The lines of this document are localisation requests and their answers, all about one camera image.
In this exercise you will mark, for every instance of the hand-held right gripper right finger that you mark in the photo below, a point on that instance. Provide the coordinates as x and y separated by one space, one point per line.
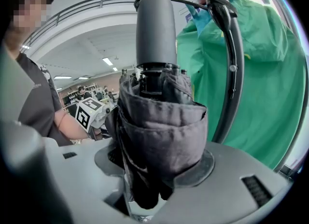
200 172

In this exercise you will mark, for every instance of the ceiling tube light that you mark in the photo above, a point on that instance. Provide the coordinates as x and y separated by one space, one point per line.
83 77
25 47
115 69
62 77
107 61

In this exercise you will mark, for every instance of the black balcony railing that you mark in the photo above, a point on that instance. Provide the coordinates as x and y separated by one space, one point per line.
101 1

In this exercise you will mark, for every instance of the green hooded jacket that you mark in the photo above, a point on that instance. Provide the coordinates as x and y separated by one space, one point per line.
265 97

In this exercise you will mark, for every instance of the person's left forearm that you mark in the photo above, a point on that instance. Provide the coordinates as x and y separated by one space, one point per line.
70 126

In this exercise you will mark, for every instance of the black folding umbrella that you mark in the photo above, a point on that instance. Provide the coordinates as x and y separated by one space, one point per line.
157 133

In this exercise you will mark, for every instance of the person's head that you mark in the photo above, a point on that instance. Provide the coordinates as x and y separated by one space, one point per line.
29 15

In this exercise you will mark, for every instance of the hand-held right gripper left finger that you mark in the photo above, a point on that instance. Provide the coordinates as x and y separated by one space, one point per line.
106 160

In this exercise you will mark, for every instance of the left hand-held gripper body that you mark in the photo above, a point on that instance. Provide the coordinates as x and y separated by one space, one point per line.
84 116

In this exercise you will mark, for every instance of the person's dark shirt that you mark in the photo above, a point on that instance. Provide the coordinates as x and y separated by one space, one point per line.
36 102

